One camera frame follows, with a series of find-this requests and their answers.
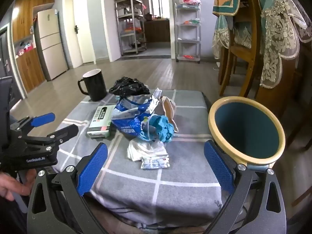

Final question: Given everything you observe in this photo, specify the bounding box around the white door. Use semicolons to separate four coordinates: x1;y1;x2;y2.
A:
73;0;94;69

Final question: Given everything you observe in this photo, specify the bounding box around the beige refrigerator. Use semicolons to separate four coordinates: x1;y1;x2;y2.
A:
36;8;69;81

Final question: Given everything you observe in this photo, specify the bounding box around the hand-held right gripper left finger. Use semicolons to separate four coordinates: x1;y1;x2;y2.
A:
26;142;115;234

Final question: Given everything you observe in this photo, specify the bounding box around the blue and white plastic bag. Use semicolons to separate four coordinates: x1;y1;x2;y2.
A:
111;95;159;137

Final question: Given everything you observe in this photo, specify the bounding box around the wooden wall cabinet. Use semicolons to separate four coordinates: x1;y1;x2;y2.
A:
12;0;55;93

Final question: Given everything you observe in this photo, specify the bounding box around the black mug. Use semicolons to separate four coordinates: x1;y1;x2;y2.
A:
77;69;108;102

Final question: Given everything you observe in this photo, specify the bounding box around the window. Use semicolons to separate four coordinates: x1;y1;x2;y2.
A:
149;0;163;19

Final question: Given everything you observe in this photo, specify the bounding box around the person's left hand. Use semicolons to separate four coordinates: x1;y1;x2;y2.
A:
0;169;37;201

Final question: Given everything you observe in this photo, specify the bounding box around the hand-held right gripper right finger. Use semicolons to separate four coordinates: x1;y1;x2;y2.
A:
203;140;287;234

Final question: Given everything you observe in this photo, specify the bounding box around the small white wipe packet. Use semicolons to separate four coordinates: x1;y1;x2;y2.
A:
140;155;170;170

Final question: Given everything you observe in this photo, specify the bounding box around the teal glove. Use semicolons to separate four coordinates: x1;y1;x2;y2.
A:
140;114;175;143

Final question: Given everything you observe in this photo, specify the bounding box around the white trolley rack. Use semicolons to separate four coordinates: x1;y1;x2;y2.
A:
175;2;201;64

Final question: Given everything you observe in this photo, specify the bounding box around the black plastic bag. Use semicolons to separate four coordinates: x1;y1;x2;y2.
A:
109;76;151;96

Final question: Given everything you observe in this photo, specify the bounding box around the wooden dining table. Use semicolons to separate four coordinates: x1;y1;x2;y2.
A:
256;36;312;152

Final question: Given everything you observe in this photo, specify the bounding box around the metal shelf rack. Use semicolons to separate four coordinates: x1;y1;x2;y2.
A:
114;0;147;55

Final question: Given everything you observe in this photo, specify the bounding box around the teal bin with beige rim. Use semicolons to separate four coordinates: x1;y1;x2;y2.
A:
208;96;286;173

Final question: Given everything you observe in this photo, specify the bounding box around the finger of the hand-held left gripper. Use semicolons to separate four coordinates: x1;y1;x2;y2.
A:
10;113;55;133
23;124;79;152

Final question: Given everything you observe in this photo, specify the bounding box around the wooden kitchen counter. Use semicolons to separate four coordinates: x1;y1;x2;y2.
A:
144;18;171;43

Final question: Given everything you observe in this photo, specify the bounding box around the green and white box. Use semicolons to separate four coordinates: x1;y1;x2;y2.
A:
87;105;117;139

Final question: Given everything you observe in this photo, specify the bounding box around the dark entrance door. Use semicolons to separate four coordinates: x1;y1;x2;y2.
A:
0;26;12;78

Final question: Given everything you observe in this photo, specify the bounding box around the white tissue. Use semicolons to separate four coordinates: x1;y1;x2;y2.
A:
127;139;168;162

